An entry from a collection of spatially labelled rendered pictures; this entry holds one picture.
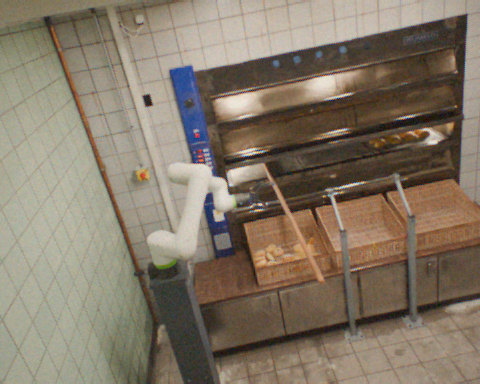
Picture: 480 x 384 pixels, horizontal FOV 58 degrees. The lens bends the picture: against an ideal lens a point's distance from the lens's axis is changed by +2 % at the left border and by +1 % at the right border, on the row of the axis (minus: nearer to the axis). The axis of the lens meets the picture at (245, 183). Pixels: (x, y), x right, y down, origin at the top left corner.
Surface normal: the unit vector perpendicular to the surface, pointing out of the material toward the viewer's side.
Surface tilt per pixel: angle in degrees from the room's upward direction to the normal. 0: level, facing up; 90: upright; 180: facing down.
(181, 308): 90
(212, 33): 90
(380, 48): 90
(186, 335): 90
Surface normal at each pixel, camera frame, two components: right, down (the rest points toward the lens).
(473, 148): 0.11, 0.40
